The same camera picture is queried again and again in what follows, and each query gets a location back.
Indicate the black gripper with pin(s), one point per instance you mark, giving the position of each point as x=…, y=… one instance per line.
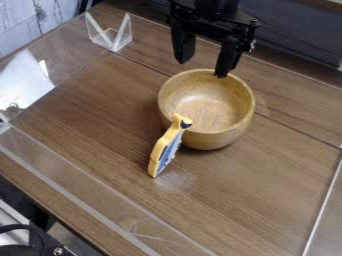
x=219, y=20

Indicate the brown wooden bowl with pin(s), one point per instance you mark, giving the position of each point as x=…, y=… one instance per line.
x=217, y=103

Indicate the clear acrylic stand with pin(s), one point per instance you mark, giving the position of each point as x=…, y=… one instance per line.
x=109, y=38

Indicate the black metal bracket with screw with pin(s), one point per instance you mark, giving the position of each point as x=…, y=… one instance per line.
x=46, y=245

